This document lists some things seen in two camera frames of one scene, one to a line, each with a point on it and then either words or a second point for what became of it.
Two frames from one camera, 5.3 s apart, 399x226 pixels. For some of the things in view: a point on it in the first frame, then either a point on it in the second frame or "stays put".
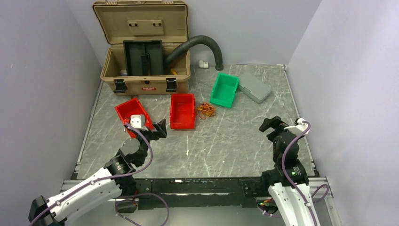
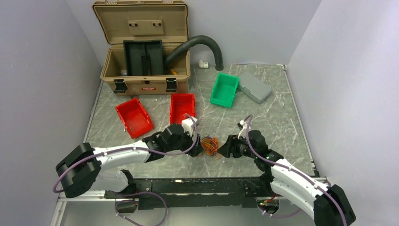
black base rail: [201, 193] stays put
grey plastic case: [254, 88] stays put
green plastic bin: [224, 90] stays put
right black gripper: [275, 123] → [231, 146]
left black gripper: [160, 132] → [196, 149]
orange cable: [204, 109] → [211, 144]
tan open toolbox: [130, 20] stays put
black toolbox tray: [143, 58] stays put
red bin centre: [182, 111] stays put
